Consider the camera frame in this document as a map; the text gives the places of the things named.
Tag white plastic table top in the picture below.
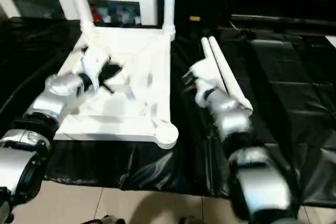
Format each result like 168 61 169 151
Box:
54 26 180 151

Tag red item behind glass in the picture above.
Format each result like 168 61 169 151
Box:
89 5 98 23

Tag black plastic mat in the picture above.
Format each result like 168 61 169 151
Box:
0 16 336 206

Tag dark right robot foot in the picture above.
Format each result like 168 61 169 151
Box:
181 216 205 224

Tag dark robot foot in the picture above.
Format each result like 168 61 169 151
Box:
181 216 205 224
94 215 125 224

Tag white flat board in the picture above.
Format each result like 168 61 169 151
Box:
325 35 336 49

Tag dark left robot foot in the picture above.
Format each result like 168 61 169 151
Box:
94 215 125 224

